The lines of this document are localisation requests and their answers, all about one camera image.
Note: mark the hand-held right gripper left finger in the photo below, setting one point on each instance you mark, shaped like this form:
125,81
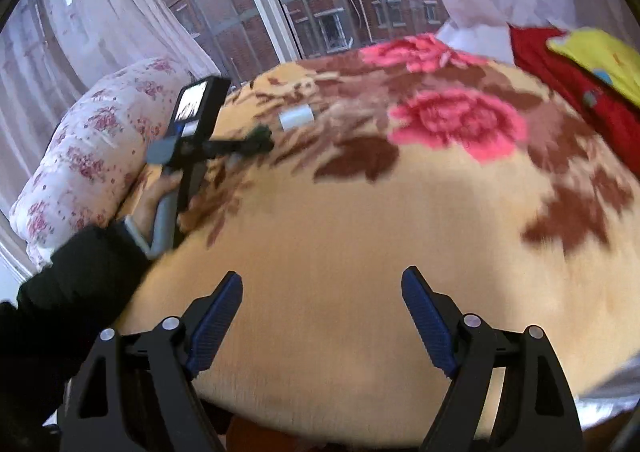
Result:
217,327

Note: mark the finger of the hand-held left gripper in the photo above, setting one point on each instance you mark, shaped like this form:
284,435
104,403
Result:
230,147

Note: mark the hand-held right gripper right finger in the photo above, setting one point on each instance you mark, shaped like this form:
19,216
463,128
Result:
425,322

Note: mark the person's left forearm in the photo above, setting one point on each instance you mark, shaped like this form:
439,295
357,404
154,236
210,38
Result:
65,292

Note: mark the person's left hand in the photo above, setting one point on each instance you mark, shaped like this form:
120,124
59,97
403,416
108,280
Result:
155,197

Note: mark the small white cap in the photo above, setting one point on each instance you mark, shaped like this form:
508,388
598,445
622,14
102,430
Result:
296,118

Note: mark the floral yellow blanket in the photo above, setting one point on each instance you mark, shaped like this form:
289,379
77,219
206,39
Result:
375,257

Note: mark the floral white pillow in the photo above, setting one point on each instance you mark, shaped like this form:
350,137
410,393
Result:
100,142

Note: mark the white bed sheet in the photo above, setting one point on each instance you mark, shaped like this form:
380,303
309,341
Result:
470,40

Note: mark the red cloth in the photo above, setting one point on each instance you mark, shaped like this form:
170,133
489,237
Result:
575,77

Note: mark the yellow cloth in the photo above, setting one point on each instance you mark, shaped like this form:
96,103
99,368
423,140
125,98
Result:
605,57

